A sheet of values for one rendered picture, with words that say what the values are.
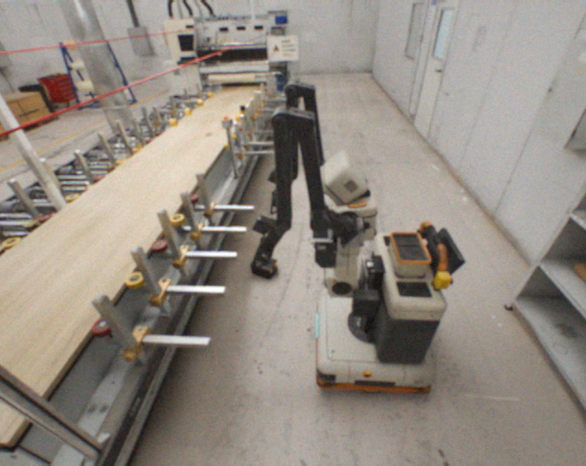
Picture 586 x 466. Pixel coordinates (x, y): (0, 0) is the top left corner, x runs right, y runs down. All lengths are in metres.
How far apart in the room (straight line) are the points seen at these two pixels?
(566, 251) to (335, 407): 1.77
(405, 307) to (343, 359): 0.56
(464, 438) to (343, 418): 0.65
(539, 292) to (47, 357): 2.88
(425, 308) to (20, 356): 1.61
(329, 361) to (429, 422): 0.65
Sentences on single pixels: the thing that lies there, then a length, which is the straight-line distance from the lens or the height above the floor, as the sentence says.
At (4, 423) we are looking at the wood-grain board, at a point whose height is 0.90.
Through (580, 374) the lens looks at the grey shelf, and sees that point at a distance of 2.48.
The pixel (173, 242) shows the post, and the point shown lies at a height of 0.97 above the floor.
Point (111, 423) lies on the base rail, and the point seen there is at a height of 0.70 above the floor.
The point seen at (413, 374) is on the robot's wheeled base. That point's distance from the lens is 1.87.
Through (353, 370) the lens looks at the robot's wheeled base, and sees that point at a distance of 1.80.
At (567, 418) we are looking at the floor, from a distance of 2.45.
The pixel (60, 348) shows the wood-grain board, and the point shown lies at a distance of 1.44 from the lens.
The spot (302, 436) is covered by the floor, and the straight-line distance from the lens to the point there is 1.94.
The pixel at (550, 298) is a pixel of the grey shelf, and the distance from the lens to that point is 2.85.
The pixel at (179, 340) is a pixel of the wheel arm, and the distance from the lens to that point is 1.32.
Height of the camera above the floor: 1.85
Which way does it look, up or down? 37 degrees down
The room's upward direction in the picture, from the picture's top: 3 degrees counter-clockwise
